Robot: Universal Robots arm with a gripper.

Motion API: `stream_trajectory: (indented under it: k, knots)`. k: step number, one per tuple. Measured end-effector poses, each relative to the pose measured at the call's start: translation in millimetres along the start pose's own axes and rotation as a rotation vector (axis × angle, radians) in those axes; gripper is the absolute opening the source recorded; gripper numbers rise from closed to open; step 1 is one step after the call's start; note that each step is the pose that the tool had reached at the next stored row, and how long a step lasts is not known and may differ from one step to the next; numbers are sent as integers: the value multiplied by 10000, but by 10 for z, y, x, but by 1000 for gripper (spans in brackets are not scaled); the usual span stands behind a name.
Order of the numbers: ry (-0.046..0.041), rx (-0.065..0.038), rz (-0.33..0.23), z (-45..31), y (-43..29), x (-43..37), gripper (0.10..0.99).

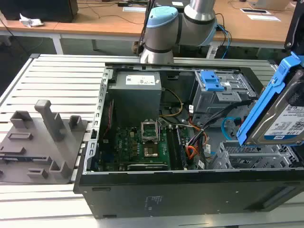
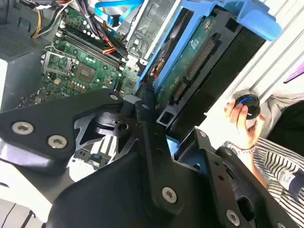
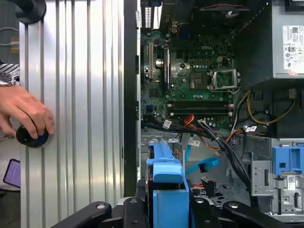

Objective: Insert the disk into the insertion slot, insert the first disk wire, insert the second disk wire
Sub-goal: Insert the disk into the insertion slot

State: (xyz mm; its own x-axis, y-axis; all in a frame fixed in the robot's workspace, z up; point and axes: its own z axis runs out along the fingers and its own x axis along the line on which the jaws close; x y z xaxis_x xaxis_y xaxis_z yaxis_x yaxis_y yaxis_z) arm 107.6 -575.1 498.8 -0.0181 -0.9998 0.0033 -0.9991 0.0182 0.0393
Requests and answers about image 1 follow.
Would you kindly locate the blue drive cage latch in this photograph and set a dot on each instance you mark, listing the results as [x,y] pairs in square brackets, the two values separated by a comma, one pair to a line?
[211,82]

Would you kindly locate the crumpled white paper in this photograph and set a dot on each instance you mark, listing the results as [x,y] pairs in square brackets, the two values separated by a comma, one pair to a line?
[31,21]

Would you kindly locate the green motherboard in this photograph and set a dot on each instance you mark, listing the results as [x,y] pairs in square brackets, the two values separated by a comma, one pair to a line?
[133,147]

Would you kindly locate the grey optical drive cage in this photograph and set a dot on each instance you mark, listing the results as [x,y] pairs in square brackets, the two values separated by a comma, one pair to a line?
[213,102]

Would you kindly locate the black expansion slot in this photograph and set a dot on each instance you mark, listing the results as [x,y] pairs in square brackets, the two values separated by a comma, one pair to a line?
[147,166]

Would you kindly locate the CPU socket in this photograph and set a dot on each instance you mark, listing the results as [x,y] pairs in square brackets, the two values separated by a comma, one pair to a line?
[151,151]

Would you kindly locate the grey power supply unit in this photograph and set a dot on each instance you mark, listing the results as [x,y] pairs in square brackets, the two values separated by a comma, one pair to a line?
[135,97]

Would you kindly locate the RAM stick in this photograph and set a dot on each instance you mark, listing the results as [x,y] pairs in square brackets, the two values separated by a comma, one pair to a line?
[181,149]

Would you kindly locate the wooden desk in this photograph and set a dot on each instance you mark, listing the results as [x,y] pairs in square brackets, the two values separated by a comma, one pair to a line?
[95,26]

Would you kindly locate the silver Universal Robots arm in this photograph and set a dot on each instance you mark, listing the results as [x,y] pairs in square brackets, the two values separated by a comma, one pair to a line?
[166,31]

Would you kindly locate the grey perforated disk bay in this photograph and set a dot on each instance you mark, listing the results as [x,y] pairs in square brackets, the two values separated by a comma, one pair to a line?
[251,158]

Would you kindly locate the black box on desk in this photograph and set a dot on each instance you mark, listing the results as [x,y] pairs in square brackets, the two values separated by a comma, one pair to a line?
[40,9]

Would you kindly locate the grey parts rack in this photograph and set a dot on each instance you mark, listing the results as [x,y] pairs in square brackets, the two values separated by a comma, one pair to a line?
[45,152]

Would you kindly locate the hard disk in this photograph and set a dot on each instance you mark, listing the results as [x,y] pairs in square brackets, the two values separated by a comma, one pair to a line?
[282,118]

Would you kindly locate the black open PC case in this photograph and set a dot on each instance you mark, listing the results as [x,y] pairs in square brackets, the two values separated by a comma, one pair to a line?
[190,197]

